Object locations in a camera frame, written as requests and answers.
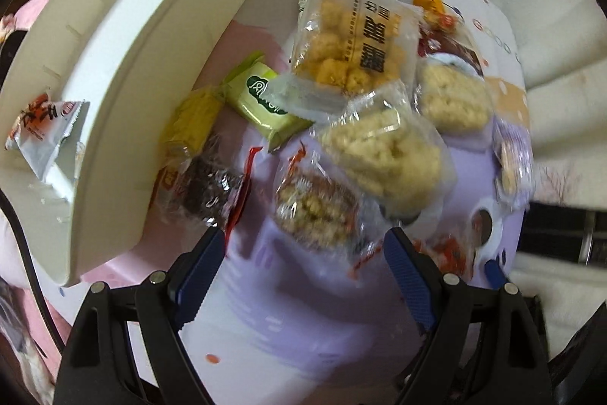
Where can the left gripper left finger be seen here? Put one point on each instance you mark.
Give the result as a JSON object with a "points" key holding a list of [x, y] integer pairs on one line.
{"points": [[124, 346]]}

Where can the small red orange candy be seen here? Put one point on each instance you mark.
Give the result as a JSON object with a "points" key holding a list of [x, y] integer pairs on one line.
{"points": [[449, 254]]}

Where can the purple cookie packet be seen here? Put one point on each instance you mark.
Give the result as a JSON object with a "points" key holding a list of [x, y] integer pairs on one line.
{"points": [[515, 182]]}

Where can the white plastic storage bin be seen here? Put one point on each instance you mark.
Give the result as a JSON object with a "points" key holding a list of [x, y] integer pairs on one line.
{"points": [[131, 62]]}

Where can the green pastry packet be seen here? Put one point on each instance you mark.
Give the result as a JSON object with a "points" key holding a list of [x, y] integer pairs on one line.
{"points": [[244, 89]]}

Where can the yellow snack packet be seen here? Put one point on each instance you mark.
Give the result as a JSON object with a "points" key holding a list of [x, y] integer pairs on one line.
{"points": [[191, 123]]}

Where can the golden fried snack bag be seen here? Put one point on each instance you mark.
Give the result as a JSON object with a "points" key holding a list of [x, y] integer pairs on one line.
{"points": [[343, 49]]}

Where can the red white snack packet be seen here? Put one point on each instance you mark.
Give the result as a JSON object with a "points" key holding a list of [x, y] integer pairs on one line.
{"points": [[39, 130]]}

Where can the brown nut cracker bag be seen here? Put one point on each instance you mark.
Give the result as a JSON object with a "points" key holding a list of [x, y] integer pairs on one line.
{"points": [[318, 209]]}

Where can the pale rice cracker bag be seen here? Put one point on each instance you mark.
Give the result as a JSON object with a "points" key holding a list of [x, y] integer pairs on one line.
{"points": [[389, 151]]}

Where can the white curtain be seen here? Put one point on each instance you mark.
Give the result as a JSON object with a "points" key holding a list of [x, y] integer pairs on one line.
{"points": [[562, 47]]}

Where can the dark brownie red-edged packet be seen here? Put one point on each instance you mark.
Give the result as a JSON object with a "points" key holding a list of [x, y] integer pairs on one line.
{"points": [[204, 189]]}

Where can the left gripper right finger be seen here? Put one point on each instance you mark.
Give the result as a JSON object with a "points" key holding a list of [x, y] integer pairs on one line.
{"points": [[481, 346]]}

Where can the rice cracker red label bag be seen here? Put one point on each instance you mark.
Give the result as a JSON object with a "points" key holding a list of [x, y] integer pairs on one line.
{"points": [[451, 91]]}

